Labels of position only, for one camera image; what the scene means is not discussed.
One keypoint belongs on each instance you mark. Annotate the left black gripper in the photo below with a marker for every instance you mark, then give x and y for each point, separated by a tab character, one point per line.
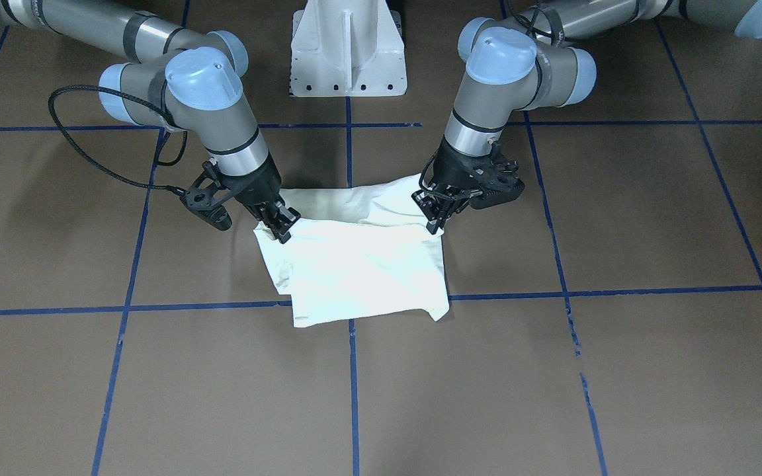
448	169

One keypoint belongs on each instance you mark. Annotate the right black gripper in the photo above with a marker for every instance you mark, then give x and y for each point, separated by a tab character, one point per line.
256	186

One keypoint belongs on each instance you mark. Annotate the cream long-sleeve graphic shirt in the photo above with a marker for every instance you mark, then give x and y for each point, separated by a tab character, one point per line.
357	252

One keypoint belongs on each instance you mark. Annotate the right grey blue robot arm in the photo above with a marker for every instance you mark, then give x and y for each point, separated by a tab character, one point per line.
183	81

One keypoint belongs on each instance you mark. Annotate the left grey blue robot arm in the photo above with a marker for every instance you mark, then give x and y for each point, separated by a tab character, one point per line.
531	60

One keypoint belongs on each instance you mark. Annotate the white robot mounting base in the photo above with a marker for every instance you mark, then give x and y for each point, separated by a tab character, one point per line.
347	49

